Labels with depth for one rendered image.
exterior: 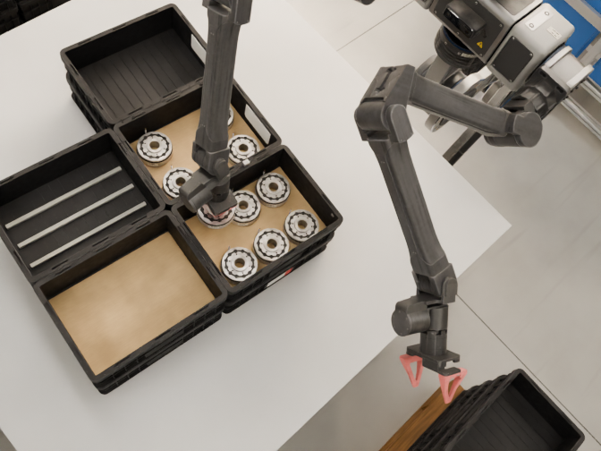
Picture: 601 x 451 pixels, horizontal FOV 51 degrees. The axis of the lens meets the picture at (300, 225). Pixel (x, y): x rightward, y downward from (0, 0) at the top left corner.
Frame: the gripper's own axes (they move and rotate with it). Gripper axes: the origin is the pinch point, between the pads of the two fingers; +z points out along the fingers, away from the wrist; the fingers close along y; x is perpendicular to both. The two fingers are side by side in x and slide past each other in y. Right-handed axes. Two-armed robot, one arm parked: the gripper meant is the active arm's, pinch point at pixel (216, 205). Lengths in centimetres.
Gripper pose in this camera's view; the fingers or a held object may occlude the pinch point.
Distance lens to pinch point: 170.7
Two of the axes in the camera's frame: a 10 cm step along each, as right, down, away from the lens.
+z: -1.4, 3.4, 9.3
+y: 5.2, 8.2, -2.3
